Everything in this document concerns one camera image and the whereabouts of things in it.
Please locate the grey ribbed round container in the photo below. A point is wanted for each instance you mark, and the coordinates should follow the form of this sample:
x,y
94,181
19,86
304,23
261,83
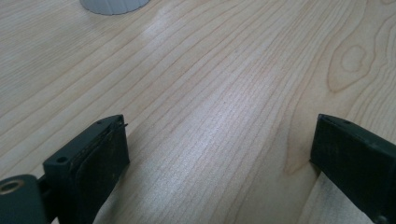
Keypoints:
x,y
113,5

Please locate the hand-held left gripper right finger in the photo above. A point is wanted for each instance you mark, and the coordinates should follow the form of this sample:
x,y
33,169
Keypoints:
x,y
355,155

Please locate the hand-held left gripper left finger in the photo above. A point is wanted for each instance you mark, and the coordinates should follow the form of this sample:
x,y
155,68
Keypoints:
x,y
93,161

